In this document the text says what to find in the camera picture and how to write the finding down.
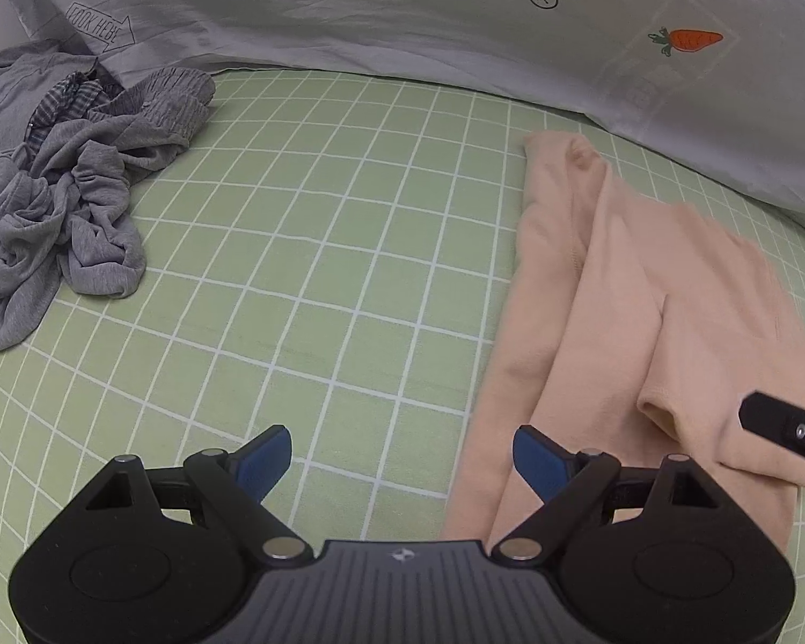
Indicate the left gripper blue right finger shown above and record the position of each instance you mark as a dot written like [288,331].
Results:
[548,468]

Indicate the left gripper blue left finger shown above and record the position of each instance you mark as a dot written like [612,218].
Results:
[245,475]

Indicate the peach beige garment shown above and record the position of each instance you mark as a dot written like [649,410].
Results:
[637,328]

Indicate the grey sweatshirt pile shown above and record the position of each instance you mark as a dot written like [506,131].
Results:
[64,212]

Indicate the green grid bed sheet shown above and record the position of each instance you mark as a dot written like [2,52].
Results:
[331,254]

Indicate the grey printed duvet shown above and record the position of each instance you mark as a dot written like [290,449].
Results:
[717,85]

